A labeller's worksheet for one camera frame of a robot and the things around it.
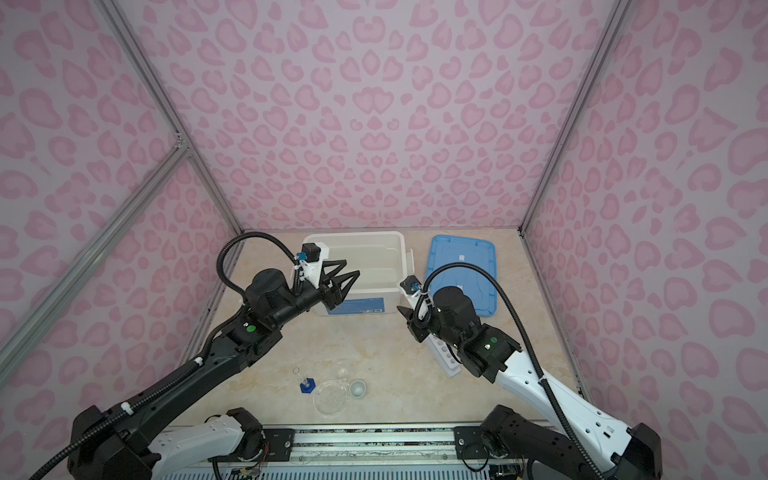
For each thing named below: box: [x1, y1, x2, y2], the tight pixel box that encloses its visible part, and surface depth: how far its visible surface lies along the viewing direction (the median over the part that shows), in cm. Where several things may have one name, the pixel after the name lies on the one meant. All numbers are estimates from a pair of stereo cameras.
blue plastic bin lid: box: [426, 235, 498, 317], surface depth 115 cm
